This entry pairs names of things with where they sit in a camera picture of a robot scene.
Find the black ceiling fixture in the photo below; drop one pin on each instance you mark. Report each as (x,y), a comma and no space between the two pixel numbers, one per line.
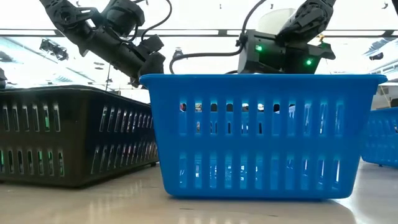
(54,49)

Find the white shade wooden table lamp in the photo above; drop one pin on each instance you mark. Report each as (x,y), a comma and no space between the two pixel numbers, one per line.
(270,20)

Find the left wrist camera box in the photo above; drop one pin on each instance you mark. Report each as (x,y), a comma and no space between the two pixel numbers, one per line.
(150,43)

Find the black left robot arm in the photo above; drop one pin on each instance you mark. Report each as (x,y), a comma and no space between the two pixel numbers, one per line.
(62,15)

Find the black plastic basket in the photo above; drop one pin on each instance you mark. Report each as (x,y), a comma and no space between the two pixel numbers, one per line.
(77,137)

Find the blue plastic basket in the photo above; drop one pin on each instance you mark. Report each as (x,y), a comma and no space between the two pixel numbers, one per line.
(381,140)
(264,87)

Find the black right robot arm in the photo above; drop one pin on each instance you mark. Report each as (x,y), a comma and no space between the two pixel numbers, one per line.
(311,15)

